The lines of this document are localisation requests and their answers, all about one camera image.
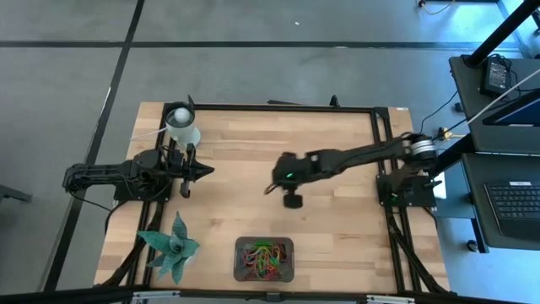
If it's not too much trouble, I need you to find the translucent grey plastic bin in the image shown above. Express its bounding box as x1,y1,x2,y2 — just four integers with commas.
233,236,295,283

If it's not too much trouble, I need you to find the black floor cable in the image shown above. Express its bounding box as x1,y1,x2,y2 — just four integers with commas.
415,88,461,140

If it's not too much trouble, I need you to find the green artificial succulent plant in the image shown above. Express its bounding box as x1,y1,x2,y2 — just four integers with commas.
137,210,202,285

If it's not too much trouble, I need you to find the white cylindrical device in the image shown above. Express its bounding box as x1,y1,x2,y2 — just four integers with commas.
163,100,203,149

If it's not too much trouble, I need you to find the silver aluminium bracket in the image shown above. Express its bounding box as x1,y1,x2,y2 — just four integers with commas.
132,290,181,301
366,295,417,304

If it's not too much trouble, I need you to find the dark flat monitor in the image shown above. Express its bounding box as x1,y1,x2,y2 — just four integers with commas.
482,88,540,128

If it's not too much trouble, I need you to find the black power adapter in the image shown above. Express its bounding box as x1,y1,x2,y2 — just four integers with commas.
479,57,512,98

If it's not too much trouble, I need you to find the dark furniture foot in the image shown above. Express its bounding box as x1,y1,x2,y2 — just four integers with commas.
0,184,34,203

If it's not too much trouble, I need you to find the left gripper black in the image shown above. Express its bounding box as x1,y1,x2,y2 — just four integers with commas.
168,142,215,199

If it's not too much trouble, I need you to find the black laptop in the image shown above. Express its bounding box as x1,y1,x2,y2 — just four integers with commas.
483,179,540,242

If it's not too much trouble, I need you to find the yellow floor cable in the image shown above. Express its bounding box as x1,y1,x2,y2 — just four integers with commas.
417,0,459,16

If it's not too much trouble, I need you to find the black rig crossbeam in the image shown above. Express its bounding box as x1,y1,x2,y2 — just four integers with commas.
0,285,540,304

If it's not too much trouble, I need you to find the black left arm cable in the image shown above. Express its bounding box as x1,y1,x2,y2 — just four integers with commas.
69,192,124,236

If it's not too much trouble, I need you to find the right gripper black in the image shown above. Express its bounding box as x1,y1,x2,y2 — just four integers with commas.
263,151,322,210

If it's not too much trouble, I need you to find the black metal pole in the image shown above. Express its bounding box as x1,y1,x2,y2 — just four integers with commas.
463,0,540,68

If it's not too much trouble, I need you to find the black aluminium table frame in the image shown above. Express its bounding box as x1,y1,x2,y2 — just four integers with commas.
94,95,451,296

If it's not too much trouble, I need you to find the long white cable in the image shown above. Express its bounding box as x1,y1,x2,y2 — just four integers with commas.
457,67,540,128

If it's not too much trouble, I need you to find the thin white cable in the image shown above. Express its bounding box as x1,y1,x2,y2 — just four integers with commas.
129,126,169,143

